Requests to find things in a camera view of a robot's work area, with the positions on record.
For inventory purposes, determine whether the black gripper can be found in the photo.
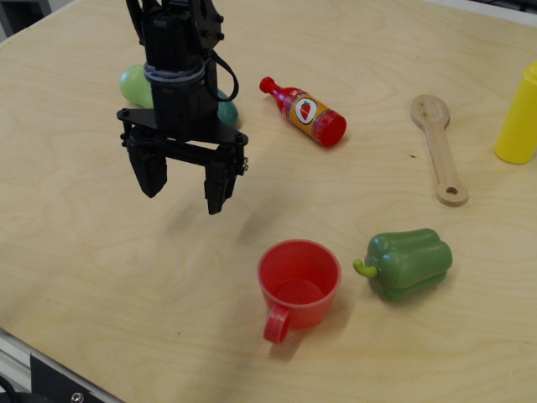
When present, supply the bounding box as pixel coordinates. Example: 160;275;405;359
117;62;248;215

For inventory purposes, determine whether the dark green toy cucumber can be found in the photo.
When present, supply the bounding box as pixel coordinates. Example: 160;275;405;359
217;90;238;126

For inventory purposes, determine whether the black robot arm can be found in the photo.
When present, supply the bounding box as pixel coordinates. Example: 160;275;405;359
117;1;248;214

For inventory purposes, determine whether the red plastic cup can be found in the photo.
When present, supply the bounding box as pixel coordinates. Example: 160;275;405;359
258;239;341;344

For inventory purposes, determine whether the light green toy pear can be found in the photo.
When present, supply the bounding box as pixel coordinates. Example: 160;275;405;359
119;65;154;109

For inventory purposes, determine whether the red toy ketchup bottle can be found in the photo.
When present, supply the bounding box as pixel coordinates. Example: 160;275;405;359
259;77;347;148

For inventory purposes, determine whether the green toy bell pepper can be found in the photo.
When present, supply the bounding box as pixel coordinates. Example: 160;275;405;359
352;228;453;302

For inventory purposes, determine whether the wooden spoon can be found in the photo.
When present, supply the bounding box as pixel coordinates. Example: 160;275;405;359
410;95;468;207

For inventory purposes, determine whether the yellow plastic bottle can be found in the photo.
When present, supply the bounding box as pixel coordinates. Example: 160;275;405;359
493;62;536;165

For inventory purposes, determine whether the black cable loop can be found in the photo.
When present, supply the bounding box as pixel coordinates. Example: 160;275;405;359
207;49;240;104

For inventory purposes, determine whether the black corner bracket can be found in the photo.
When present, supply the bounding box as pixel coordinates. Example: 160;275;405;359
30;354;122;403

